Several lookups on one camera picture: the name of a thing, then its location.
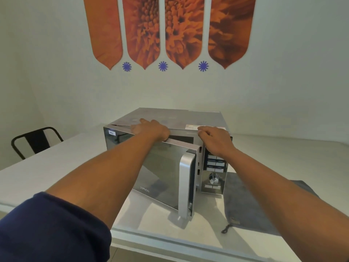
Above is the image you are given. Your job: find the plain orange wall panel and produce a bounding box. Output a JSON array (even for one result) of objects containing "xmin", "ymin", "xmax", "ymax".
[{"xmin": 83, "ymin": 0, "xmax": 123, "ymax": 71}]

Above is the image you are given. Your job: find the person's left hand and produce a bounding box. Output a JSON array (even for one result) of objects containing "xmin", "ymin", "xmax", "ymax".
[{"xmin": 131, "ymin": 118, "xmax": 171, "ymax": 142}]

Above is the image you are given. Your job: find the silver microwave oven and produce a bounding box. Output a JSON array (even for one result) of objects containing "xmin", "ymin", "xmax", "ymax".
[{"xmin": 103, "ymin": 108, "xmax": 233, "ymax": 196}]

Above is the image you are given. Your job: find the dark blue sleeve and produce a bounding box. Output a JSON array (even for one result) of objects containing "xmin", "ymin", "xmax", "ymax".
[{"xmin": 0, "ymin": 192, "xmax": 112, "ymax": 262}]

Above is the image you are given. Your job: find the mirrored microwave door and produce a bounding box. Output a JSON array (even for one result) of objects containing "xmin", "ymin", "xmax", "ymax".
[{"xmin": 103, "ymin": 125, "xmax": 202, "ymax": 220}]

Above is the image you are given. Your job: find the person's left forearm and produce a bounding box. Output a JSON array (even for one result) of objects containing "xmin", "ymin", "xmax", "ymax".
[{"xmin": 45, "ymin": 134, "xmax": 162, "ymax": 230}]

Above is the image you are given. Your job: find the grey cloth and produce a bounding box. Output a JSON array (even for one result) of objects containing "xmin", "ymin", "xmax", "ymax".
[{"xmin": 221, "ymin": 172, "xmax": 320, "ymax": 237}]

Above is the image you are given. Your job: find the orange flower centre wall panel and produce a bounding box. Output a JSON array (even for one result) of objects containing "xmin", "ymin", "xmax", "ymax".
[
  {"xmin": 165, "ymin": 0, "xmax": 205, "ymax": 70},
  {"xmin": 122, "ymin": 0, "xmax": 161, "ymax": 70}
]

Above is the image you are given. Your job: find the person's right forearm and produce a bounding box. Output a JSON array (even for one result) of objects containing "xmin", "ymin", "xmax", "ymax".
[{"xmin": 223, "ymin": 148, "xmax": 349, "ymax": 262}]

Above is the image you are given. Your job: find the person's right hand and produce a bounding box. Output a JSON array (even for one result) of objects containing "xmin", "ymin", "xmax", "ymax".
[{"xmin": 197, "ymin": 126, "xmax": 236, "ymax": 161}]

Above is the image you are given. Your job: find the black metal chair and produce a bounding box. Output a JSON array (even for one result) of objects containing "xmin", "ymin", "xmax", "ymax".
[{"xmin": 11, "ymin": 127, "xmax": 64, "ymax": 161}]

